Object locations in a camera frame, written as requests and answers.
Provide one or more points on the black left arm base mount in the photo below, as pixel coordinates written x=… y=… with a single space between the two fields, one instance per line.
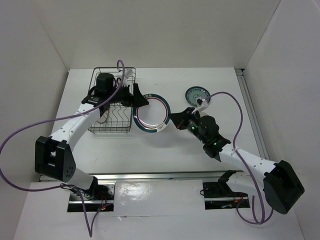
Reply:
x=104 y=200

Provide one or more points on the grey wire dish rack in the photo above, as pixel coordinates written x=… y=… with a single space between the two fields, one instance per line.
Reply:
x=120 y=117

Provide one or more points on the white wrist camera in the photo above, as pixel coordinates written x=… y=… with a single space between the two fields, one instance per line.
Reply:
x=202 y=104
x=127 y=72

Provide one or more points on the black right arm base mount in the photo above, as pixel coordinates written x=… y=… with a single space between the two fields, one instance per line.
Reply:
x=215 y=198

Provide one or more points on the white plate orange sunburst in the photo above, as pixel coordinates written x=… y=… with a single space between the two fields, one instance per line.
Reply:
x=104 y=118

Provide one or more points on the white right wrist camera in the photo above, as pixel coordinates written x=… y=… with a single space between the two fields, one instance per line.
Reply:
x=202 y=104

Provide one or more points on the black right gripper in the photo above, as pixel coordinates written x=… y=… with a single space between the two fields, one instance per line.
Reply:
x=180 y=119

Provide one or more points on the aluminium front rail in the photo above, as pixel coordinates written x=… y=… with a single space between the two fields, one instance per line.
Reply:
x=159 y=176

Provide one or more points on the white plate green red rings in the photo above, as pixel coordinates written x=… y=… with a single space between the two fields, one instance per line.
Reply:
x=152 y=113

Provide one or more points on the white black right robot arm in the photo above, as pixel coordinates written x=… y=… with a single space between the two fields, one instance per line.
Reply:
x=278 y=180

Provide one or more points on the clear round plate stand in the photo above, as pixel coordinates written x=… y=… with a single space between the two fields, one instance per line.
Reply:
x=202 y=114

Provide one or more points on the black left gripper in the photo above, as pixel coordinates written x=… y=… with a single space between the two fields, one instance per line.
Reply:
x=136 y=100

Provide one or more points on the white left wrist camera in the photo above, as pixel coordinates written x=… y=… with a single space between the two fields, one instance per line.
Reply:
x=127 y=72

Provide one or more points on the small blue patterned plate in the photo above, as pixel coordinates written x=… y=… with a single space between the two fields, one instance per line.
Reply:
x=194 y=93

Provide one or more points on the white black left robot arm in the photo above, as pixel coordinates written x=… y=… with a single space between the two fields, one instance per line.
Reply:
x=54 y=154

